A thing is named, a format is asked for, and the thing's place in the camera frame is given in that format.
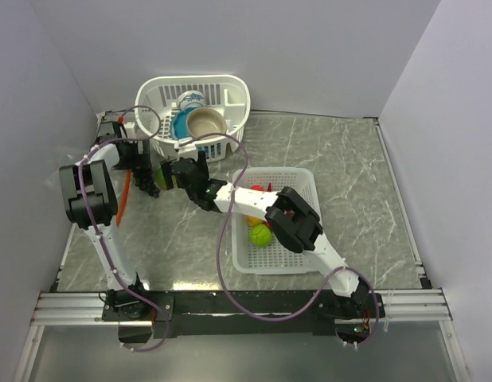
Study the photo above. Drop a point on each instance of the white perforated rectangular basket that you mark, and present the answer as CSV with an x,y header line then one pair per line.
x,y
273,259

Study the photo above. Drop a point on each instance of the beige ceramic bowl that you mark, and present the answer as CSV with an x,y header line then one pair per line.
x,y
204,120

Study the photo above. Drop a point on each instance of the green fake lime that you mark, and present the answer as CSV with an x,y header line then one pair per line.
x,y
260,235

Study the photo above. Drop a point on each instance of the blue floral white bowl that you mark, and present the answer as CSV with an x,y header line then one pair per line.
x,y
191,99

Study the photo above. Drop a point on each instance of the clear zip top bag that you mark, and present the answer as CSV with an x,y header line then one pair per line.
x,y
89,194

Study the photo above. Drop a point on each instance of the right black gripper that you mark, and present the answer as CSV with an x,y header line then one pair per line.
x,y
167,173

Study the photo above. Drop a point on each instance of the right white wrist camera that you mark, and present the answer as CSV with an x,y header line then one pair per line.
x,y
185,145

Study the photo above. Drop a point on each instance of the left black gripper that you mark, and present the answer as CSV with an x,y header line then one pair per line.
x,y
142,161

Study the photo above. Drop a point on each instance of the aluminium frame rail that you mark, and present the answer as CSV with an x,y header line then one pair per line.
x,y
394,306

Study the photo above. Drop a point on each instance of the white round dish rack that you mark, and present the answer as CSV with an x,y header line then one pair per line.
x,y
157,98

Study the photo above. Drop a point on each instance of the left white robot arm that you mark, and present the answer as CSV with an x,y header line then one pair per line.
x,y
125,295

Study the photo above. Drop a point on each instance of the yellow fake lemon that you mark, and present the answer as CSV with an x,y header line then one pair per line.
x,y
253,221

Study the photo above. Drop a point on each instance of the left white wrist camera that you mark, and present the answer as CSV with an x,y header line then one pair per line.
x,y
130,129

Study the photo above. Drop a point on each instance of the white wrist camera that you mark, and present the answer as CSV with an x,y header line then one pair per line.
x,y
130,129
185,145

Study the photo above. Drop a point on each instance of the green yellow fake mango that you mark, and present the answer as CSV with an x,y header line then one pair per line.
x,y
161,179

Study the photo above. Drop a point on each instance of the blue scalloped plate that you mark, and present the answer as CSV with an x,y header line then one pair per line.
x,y
178,126

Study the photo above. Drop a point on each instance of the dark fake grapes bunch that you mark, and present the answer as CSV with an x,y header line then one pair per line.
x,y
144,181

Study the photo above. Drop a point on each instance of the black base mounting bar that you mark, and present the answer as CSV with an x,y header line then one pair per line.
x,y
301,321

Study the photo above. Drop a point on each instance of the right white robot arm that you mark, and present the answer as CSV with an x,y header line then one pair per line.
x,y
286,215

